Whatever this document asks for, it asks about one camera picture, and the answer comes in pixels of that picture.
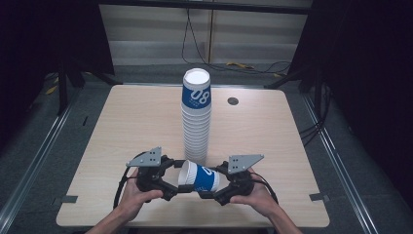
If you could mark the stack of white paper cups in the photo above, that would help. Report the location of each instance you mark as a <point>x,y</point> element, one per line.
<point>195,130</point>

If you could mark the dark curtain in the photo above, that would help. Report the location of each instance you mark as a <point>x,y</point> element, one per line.
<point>367,81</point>
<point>39,42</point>

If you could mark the black overhead beam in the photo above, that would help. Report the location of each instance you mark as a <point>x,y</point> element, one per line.
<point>207,6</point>

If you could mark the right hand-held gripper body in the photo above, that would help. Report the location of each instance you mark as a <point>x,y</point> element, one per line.
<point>240,182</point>

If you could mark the blue and white paper cup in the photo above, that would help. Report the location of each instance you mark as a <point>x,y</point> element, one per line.
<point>201,177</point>

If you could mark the yellow floor tape piece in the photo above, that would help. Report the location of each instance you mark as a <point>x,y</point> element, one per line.
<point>51,90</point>

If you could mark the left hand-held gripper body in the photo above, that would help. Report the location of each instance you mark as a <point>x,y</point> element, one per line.
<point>147,172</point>

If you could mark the black metal stand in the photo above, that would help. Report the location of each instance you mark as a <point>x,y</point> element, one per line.
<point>62,87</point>
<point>292,76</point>

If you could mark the grey tape strip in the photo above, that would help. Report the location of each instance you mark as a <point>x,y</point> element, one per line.
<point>319,197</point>
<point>66,199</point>

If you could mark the person's left hand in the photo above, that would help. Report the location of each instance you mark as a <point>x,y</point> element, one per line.
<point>136,200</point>

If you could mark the metal floor rail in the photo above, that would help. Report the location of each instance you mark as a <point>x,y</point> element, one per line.
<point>39,152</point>
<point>341,162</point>

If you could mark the person's right hand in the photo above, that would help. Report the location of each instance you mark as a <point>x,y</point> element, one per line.
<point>258,200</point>

